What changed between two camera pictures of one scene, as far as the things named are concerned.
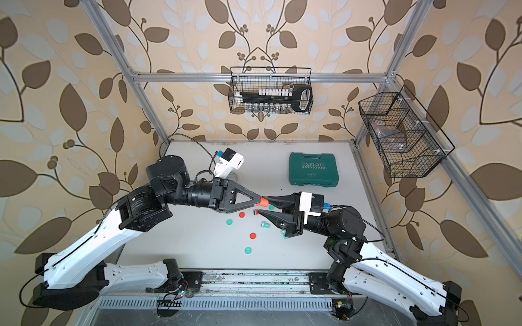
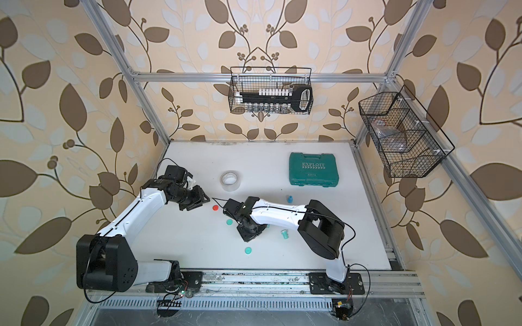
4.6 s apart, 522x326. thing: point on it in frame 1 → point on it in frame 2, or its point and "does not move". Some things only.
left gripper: [218, 191] → [198, 197]
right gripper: [293, 218] → [247, 236]
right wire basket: [408, 147] does not move
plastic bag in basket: [391, 139] does not move
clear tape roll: [232, 176] does not move
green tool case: [313, 170] does not move
